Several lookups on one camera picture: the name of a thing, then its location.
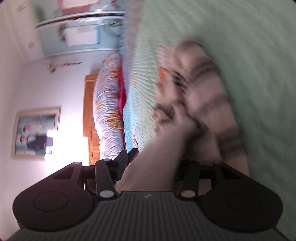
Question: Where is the white black striped sweater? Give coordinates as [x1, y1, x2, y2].
[114, 39, 251, 194]

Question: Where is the wooden headboard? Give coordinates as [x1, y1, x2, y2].
[83, 74, 100, 165]

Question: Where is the floral rolled duvet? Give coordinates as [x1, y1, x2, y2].
[92, 52, 125, 159]

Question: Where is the pink red pillow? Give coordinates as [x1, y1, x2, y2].
[118, 64, 126, 150]

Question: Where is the framed wedding photo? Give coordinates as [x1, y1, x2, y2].
[11, 106, 61, 160]

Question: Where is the blue bordered white poster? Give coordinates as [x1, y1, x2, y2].
[64, 25, 100, 47]

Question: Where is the mint green quilted bedspread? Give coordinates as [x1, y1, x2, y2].
[123, 1, 295, 240]

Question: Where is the floral patterned bed sheet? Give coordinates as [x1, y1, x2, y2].
[117, 1, 145, 72]

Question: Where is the white wardrobe with glass doors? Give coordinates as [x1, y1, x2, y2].
[1, 1, 127, 63]

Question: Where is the pink bordered poster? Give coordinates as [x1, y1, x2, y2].
[57, 0, 101, 15]

